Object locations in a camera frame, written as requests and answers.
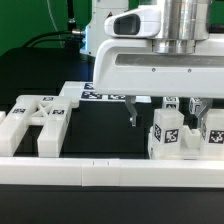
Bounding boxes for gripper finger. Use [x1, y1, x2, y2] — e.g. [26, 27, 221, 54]
[195, 98, 213, 128]

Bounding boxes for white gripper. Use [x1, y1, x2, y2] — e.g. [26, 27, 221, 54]
[93, 6, 224, 127]

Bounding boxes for white chair seat part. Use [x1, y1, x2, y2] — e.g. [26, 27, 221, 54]
[147, 125, 224, 161]

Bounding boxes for white chair backrest frame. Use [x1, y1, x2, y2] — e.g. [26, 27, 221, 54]
[0, 95, 79, 158]

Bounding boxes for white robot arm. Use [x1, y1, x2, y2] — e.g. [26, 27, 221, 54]
[80, 0, 224, 126]

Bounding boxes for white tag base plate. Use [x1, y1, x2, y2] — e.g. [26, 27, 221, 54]
[58, 80, 152, 104]

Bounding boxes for black cables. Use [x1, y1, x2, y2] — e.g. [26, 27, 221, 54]
[21, 0, 86, 49]

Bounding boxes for white front rail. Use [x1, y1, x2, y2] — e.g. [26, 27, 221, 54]
[0, 157, 224, 188]

